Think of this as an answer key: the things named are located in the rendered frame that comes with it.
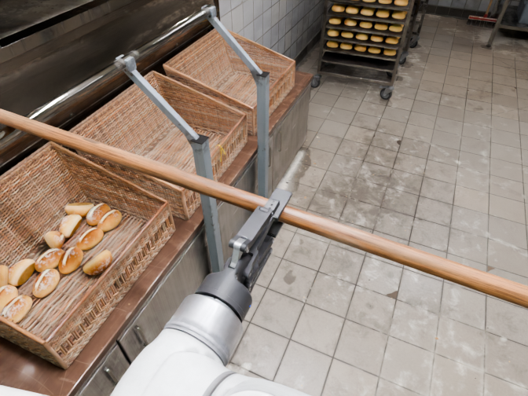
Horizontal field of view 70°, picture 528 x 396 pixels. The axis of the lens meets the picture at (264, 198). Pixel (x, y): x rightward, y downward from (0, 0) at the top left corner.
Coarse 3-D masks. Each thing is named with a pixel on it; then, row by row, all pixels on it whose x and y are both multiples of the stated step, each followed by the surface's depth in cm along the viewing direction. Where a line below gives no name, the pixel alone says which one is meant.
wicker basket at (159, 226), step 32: (32, 160) 128; (64, 160) 137; (0, 192) 120; (32, 192) 129; (64, 192) 139; (96, 192) 143; (128, 192) 134; (32, 224) 130; (128, 224) 141; (160, 224) 128; (0, 256) 121; (32, 256) 130; (128, 256) 116; (64, 288) 121; (96, 288) 105; (128, 288) 120; (0, 320) 94; (32, 320) 113; (64, 320) 97; (96, 320) 109; (32, 352) 106; (64, 352) 101
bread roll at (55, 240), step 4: (48, 232) 129; (52, 232) 128; (56, 232) 129; (44, 236) 127; (48, 236) 126; (52, 236) 126; (56, 236) 127; (60, 236) 128; (64, 236) 131; (48, 240) 125; (52, 240) 125; (56, 240) 126; (60, 240) 127; (48, 244) 125; (52, 244) 125; (56, 244) 126; (60, 244) 128
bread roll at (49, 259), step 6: (48, 252) 124; (54, 252) 125; (60, 252) 126; (42, 258) 122; (48, 258) 123; (54, 258) 124; (36, 264) 122; (42, 264) 122; (48, 264) 123; (54, 264) 124; (42, 270) 123
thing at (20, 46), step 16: (96, 0) 142; (112, 0) 143; (128, 0) 150; (64, 16) 130; (80, 16) 133; (96, 16) 139; (16, 32) 120; (32, 32) 120; (48, 32) 123; (64, 32) 129; (0, 48) 111; (16, 48) 115; (32, 48) 120
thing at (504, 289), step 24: (0, 120) 81; (24, 120) 79; (72, 144) 75; (96, 144) 74; (144, 168) 70; (168, 168) 69; (216, 192) 66; (240, 192) 65; (288, 216) 62; (312, 216) 61; (336, 240) 60; (360, 240) 58; (384, 240) 58; (408, 264) 57; (432, 264) 55; (456, 264) 55; (480, 288) 54; (504, 288) 53
